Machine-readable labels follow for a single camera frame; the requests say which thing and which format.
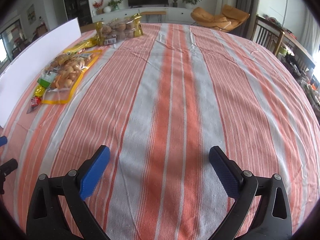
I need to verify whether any red yellow snack bag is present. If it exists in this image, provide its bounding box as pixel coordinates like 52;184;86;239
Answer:
27;84;50;114

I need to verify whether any green white wafer pack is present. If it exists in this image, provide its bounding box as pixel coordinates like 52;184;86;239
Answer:
37;71;57;88

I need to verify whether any clear yellow-edged pastry bag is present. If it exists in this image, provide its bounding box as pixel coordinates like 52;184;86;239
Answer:
42;50;103;105

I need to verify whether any yellow snack packet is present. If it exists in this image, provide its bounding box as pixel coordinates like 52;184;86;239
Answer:
63;36;97;54

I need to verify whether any white cardboard box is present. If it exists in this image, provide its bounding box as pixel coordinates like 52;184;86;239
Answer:
0;18;81;128

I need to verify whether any red flower vase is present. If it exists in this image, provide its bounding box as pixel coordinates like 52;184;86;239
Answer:
92;0;104;15

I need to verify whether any dark glass display cabinet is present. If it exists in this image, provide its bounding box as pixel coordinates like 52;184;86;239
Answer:
63;0;92;27

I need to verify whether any white round vase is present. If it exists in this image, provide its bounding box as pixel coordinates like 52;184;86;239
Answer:
103;6;112;14

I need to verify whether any green plant left of tv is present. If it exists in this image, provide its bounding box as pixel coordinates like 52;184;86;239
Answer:
107;0;123;11

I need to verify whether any dark wooden chair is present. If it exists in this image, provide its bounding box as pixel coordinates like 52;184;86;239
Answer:
251;15;285;56

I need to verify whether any wooden bench stool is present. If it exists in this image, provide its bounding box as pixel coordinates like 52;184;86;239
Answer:
140;11;167;23

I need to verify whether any orange lounge chair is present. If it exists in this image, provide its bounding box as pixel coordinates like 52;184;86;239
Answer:
190;4;250;33

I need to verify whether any white tv cabinet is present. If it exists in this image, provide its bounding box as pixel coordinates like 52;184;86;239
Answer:
92;7;195;25

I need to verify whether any small potted plant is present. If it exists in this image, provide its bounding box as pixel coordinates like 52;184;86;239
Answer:
172;0;178;8

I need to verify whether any grey curtain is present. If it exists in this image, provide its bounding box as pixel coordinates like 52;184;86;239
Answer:
236;0;259;40

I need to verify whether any green potted plant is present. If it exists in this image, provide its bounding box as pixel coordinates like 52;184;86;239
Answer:
178;0;202;9

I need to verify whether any wall painting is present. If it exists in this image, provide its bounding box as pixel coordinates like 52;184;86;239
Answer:
27;4;37;25

